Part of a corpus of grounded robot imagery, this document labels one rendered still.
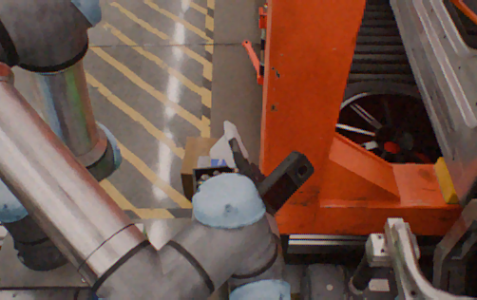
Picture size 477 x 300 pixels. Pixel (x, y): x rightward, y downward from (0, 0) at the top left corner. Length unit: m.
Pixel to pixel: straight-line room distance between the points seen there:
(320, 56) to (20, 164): 0.56
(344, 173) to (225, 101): 1.43
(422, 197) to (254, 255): 0.89
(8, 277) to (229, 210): 0.71
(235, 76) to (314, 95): 1.76
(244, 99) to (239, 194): 2.04
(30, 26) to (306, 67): 0.49
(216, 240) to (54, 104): 0.39
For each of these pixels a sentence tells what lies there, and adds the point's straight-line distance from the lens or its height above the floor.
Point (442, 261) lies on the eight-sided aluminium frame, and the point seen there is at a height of 0.76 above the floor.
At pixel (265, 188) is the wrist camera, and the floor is 1.16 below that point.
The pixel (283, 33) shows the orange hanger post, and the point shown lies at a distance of 0.81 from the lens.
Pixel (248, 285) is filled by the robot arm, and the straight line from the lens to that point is 0.53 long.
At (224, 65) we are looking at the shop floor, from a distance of 2.72.
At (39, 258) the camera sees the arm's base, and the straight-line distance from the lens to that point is 1.03.
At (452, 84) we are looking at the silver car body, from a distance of 1.34.
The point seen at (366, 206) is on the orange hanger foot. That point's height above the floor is 0.68.
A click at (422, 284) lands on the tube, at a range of 0.81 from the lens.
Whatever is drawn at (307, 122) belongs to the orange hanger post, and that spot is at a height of 1.01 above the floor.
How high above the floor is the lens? 1.70
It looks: 50 degrees down
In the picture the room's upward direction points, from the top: straight up
